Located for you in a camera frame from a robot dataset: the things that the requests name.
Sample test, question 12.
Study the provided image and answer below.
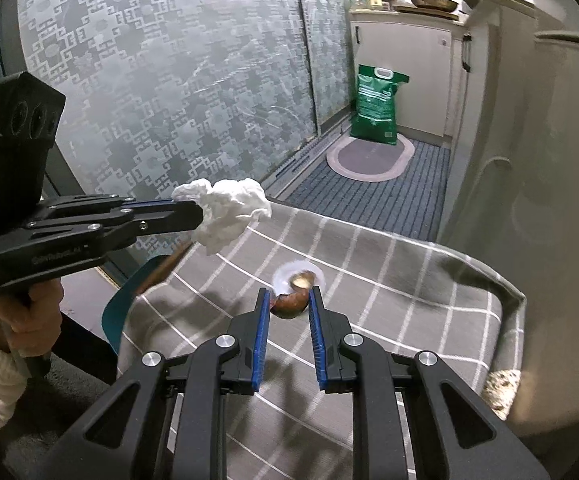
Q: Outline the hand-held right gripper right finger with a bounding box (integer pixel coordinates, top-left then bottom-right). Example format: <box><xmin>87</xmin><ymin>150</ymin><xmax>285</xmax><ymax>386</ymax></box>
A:
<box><xmin>308</xmin><ymin>285</ymin><xmax>535</xmax><ymax>480</ymax></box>

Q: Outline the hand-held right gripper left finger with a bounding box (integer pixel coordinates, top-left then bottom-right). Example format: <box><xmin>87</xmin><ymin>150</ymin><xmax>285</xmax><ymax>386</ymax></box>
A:
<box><xmin>49</xmin><ymin>287</ymin><xmax>272</xmax><ymax>480</ymax></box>

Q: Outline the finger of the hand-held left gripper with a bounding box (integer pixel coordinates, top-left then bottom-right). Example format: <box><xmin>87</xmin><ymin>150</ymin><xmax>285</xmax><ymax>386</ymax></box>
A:
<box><xmin>24</xmin><ymin>201</ymin><xmax>205</xmax><ymax>252</ymax></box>
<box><xmin>34</xmin><ymin>194</ymin><xmax>180</xmax><ymax>221</ymax></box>

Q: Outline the white tissue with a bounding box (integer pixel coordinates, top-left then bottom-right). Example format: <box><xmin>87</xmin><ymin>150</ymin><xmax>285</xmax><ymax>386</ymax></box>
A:
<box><xmin>172</xmin><ymin>177</ymin><xmax>273</xmax><ymax>256</ymax></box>

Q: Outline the grey checked tablecloth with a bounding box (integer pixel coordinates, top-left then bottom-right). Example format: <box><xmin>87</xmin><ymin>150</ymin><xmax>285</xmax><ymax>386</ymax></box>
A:
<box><xmin>114</xmin><ymin>199</ymin><xmax>527</xmax><ymax>480</ymax></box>

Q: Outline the frosted patterned sliding door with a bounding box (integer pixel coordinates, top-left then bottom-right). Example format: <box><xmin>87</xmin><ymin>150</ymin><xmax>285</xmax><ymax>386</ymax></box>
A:
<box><xmin>294</xmin><ymin>0</ymin><xmax>361</xmax><ymax>132</ymax></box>
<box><xmin>0</xmin><ymin>0</ymin><xmax>317</xmax><ymax>281</ymax></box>

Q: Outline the striped dark floor mat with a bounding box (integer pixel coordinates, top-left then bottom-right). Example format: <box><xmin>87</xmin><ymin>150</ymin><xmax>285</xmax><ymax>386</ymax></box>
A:
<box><xmin>262</xmin><ymin>132</ymin><xmax>453</xmax><ymax>243</ymax></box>

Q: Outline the speckled beige pad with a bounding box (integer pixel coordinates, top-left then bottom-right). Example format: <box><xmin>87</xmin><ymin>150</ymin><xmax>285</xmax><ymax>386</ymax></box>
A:
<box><xmin>483</xmin><ymin>369</ymin><xmax>521</xmax><ymax>421</ymax></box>

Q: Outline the oval grey floor mat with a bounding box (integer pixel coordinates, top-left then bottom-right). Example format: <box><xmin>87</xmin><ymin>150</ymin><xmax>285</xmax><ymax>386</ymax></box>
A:
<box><xmin>326</xmin><ymin>135</ymin><xmax>417</xmax><ymax>183</ymax></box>

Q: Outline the dark grey fleece cloth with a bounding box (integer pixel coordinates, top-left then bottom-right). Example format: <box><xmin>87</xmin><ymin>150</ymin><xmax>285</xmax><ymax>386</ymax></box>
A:
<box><xmin>0</xmin><ymin>352</ymin><xmax>120</xmax><ymax>480</ymax></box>

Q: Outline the green rice bag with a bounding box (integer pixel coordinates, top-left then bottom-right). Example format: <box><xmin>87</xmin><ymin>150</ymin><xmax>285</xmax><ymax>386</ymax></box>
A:
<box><xmin>350</xmin><ymin>64</ymin><xmax>410</xmax><ymax>146</ymax></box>

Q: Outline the white refrigerator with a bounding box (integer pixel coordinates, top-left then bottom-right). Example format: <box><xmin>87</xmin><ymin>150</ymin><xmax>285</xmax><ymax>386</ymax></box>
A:
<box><xmin>439</xmin><ymin>30</ymin><xmax>579</xmax><ymax>436</ymax></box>

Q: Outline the white kitchen cabinet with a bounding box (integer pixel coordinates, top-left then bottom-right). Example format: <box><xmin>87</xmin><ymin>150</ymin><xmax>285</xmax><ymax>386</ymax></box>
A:
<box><xmin>449</xmin><ymin>0</ymin><xmax>537</xmax><ymax>161</ymax></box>
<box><xmin>350</xmin><ymin>7</ymin><xmax>470</xmax><ymax>138</ymax></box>

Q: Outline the wooden stove board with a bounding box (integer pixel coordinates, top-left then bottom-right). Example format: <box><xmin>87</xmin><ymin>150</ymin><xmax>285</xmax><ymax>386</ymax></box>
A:
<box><xmin>394</xmin><ymin>5</ymin><xmax>463</xmax><ymax>21</ymax></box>

